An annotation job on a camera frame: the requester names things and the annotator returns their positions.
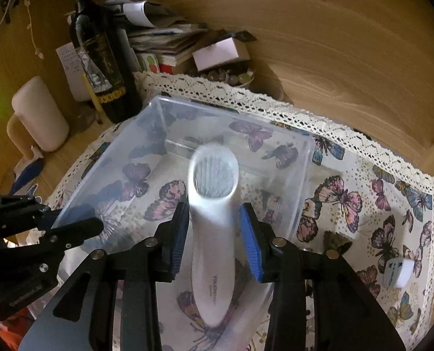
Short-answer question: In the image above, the bowl of round beads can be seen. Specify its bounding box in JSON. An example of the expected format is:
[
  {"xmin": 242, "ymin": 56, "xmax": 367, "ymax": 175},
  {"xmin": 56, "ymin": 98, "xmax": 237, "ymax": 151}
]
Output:
[{"xmin": 199, "ymin": 67, "xmax": 255, "ymax": 88}]

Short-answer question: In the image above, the white facial brush device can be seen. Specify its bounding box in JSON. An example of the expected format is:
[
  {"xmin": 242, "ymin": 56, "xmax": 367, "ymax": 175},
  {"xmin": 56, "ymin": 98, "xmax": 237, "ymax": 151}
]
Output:
[{"xmin": 188, "ymin": 143, "xmax": 239, "ymax": 327}]

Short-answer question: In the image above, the clear plastic storage box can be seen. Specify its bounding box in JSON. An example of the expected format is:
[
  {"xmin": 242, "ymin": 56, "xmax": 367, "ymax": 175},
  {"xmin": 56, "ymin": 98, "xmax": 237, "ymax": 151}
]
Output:
[{"xmin": 52, "ymin": 95, "xmax": 317, "ymax": 300}]

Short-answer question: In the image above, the butterfly print lace tablecloth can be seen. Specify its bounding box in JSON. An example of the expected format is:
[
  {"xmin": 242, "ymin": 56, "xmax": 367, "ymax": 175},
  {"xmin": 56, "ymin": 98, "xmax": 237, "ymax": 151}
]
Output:
[{"xmin": 48, "ymin": 74, "xmax": 434, "ymax": 350}]

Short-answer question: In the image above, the white cylindrical candle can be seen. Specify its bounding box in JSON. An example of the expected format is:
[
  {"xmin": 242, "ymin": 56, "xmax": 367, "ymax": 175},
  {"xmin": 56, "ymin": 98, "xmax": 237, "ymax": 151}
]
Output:
[{"xmin": 11, "ymin": 76, "xmax": 69, "ymax": 153}]

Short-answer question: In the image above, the small white cardboard box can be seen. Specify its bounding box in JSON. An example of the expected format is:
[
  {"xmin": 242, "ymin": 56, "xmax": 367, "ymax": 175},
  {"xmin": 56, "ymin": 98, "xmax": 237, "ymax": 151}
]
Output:
[{"xmin": 192, "ymin": 37, "xmax": 250, "ymax": 71}]

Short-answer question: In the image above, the white power adapter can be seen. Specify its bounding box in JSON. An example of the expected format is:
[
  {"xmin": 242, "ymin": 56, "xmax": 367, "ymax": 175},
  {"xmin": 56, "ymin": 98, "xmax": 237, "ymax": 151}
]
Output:
[{"xmin": 382, "ymin": 257, "xmax": 414, "ymax": 288}]

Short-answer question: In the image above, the white paper note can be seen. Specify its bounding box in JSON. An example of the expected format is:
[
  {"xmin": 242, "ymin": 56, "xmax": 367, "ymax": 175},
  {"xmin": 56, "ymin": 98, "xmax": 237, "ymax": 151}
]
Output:
[{"xmin": 56, "ymin": 42, "xmax": 90, "ymax": 102}]

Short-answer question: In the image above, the dark wine bottle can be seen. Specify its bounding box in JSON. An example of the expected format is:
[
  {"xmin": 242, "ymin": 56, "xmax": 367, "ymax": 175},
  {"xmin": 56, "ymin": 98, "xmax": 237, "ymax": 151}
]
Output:
[{"xmin": 70, "ymin": 0, "xmax": 142, "ymax": 124}]

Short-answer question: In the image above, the stack of books and papers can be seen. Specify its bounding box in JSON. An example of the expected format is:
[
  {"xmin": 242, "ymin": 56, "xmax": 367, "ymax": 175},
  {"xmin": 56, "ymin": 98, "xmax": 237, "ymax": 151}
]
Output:
[{"xmin": 103, "ymin": 0, "xmax": 214, "ymax": 74}]

